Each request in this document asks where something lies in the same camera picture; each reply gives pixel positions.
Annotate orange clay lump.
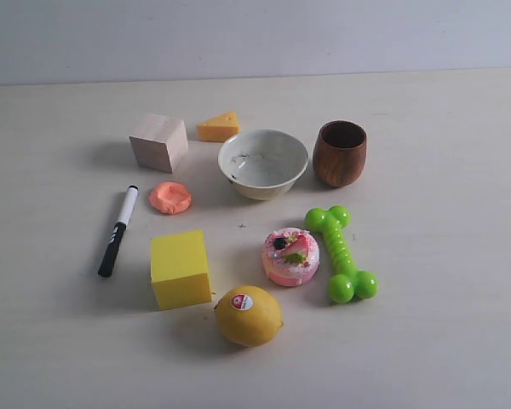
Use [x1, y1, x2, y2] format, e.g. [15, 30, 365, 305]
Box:
[149, 181, 192, 215]

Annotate white ceramic bowl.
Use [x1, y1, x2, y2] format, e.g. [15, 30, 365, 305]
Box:
[217, 130, 308, 201]

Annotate pink toy cake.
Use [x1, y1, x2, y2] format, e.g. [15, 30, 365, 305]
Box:
[261, 228, 320, 287]

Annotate yellow cheese wedge toy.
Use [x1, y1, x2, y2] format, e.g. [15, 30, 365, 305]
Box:
[197, 111, 240, 143]

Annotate yellow foam cube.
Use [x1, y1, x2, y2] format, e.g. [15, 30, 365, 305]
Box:
[150, 230, 212, 310]

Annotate brown wooden cup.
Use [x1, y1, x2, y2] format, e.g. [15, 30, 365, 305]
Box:
[313, 120, 367, 187]

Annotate yellow lemon with sticker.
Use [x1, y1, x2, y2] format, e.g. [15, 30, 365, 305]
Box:
[214, 285, 284, 348]

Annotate light wooden cube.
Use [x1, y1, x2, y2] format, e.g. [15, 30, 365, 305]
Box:
[129, 114, 188, 174]

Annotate green bone dog toy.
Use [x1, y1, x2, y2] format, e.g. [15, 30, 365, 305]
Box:
[305, 205, 380, 303]

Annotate black and white marker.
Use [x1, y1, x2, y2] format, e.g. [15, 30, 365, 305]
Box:
[97, 185, 139, 278]

